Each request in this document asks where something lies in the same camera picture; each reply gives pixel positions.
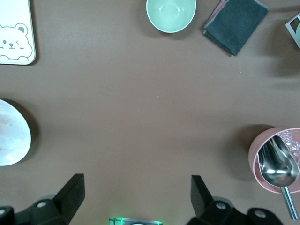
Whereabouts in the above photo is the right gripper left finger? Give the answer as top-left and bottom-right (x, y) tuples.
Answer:
(0, 173), (85, 225)

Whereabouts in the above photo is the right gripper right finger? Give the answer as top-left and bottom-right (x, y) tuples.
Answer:
(187, 174), (282, 225)

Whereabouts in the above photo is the white round plate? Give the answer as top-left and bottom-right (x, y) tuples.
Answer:
(0, 98), (32, 166)

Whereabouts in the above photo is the pink bowl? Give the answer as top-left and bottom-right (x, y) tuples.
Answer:
(248, 126), (300, 194)

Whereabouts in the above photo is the metal scoop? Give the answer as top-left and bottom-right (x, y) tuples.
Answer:
(257, 135), (300, 221)

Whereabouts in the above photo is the clear crumpled plastic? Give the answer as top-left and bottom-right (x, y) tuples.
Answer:
(278, 130), (300, 165)

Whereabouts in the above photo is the grey folded cloth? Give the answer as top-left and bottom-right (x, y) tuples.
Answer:
(202, 0), (270, 56)

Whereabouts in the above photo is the cream bear print tray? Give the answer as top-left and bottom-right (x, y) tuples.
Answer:
(0, 0), (40, 66)

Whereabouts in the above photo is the green bowl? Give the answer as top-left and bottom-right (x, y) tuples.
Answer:
(146, 0), (197, 33)

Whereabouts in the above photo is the white metal cup rack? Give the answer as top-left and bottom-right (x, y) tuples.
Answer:
(285, 13), (300, 36)

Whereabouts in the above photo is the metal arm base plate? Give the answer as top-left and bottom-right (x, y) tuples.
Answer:
(108, 217), (164, 225)

